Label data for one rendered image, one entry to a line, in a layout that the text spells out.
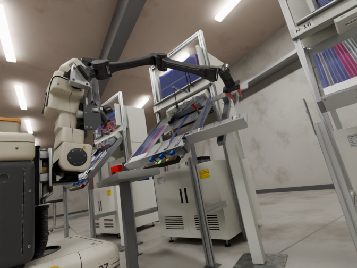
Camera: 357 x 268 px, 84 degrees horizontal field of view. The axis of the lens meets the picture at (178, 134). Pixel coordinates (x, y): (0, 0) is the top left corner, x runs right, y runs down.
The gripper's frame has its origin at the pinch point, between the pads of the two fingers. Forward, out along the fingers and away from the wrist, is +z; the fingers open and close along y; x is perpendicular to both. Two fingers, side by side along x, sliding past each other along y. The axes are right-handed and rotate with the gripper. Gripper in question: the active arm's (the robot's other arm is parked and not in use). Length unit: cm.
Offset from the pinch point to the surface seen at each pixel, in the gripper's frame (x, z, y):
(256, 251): 63, 59, 13
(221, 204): 35, 53, 34
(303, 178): -167, 282, 3
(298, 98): -261, 174, -34
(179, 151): 21, 10, 45
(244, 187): 39, 36, 10
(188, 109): -34, 9, 51
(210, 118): -48, 33, 43
